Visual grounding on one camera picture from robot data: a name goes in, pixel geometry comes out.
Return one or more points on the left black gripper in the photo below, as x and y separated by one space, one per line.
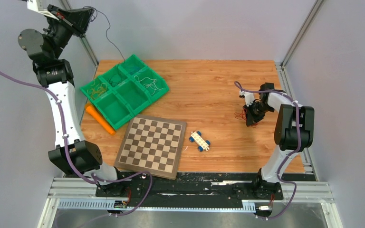
77 20

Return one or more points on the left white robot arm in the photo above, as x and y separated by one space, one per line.
72 154

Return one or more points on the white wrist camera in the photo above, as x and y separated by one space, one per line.
37 6
248 96

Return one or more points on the green compartment tray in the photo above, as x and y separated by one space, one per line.
125 91

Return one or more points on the wooden chessboard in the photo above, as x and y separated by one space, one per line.
152 144

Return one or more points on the white blue toy car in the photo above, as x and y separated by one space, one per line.
196 137

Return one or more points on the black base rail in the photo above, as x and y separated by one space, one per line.
188 189

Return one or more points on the grey slotted cable duct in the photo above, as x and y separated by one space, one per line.
112 204

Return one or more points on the orange cylinder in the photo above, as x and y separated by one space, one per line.
90 109

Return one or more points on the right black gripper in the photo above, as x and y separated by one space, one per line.
251 118

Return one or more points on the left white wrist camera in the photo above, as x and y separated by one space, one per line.
37 6

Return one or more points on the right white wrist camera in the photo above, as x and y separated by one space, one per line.
248 96

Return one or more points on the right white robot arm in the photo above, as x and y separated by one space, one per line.
293 133

